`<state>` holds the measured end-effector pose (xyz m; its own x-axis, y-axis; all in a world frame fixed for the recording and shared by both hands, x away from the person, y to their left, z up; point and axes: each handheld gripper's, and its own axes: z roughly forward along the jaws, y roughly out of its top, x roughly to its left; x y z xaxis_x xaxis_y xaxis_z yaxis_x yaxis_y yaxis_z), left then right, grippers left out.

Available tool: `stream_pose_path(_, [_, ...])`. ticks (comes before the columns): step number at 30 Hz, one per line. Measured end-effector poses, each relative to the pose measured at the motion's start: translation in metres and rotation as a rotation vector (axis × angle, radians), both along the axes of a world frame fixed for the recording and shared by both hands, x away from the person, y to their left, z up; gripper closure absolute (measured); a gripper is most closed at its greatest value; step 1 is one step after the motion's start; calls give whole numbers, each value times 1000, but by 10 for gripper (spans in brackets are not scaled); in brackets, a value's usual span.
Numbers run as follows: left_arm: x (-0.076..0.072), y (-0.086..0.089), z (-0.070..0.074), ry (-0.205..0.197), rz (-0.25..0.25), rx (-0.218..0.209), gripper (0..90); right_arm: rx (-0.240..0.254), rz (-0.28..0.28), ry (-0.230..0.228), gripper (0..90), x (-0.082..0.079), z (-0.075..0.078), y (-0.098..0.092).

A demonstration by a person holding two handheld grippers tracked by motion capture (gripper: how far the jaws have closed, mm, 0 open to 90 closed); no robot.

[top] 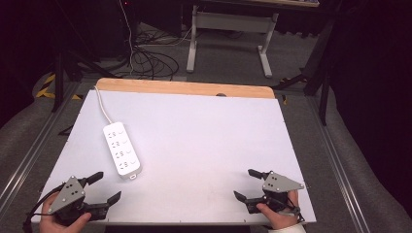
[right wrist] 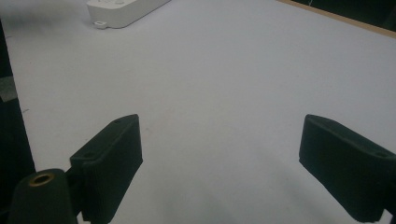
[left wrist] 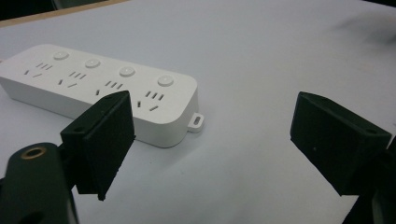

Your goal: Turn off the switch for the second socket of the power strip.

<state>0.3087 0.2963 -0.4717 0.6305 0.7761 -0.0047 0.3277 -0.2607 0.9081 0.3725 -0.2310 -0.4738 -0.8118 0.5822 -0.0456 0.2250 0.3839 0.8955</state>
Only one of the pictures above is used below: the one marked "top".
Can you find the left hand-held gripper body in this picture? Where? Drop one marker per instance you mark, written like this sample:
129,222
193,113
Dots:
66,194

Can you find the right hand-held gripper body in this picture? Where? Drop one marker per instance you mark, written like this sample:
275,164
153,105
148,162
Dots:
280,184

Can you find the white power strip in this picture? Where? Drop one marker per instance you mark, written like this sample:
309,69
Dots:
122,150

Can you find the person's right hand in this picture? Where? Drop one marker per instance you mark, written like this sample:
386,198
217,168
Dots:
281,220

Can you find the person's left hand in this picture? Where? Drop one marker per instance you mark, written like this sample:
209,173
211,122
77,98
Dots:
51,226

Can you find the yellow black floor tape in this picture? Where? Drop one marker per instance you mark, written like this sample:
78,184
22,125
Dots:
45,89

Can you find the black metal stand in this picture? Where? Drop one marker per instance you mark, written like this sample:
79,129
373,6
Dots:
324,84
59,81

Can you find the dark computer tower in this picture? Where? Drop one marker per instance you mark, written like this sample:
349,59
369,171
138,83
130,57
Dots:
111,29

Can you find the wooden desk top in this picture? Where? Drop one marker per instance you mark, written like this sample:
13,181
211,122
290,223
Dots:
278,2

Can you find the aluminium floor rail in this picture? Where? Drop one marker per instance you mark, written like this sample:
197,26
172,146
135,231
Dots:
35,145
336,161

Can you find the white metal desk frame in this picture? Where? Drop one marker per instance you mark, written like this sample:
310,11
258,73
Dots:
231,21

